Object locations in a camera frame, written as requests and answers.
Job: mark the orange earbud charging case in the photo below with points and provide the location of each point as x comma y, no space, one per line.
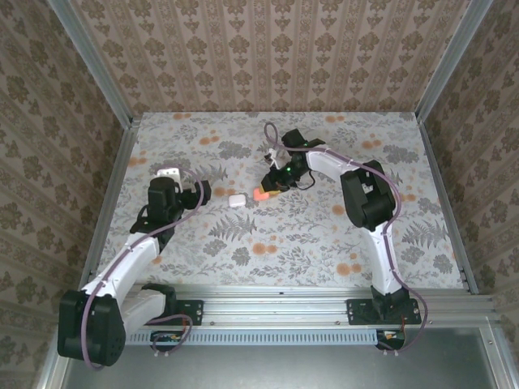
261,194

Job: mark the white earbud charging case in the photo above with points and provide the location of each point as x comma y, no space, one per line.
237,201

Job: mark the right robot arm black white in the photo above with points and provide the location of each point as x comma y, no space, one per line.
369,198

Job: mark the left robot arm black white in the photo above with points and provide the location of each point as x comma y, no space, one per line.
101,328

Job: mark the floral patterned table cover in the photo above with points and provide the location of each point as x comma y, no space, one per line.
243,133

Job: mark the black connector board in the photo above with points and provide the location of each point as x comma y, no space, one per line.
166,338
389,338

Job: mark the grey metal panel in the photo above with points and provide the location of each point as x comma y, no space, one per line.
284,368

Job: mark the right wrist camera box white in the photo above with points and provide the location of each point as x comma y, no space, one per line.
275,158

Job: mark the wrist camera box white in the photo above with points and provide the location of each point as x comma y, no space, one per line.
168,173
275,158

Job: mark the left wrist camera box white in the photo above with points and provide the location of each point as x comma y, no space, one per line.
168,173

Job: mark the aluminium side rail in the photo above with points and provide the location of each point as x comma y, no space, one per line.
117,180
434,154

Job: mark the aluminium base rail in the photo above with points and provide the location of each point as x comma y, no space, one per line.
275,308

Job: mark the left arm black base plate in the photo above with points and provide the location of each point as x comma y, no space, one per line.
194,312

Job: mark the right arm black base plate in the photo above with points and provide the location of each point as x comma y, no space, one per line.
357,312

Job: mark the aluminium frame post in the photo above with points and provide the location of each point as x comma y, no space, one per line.
451,61
94,67

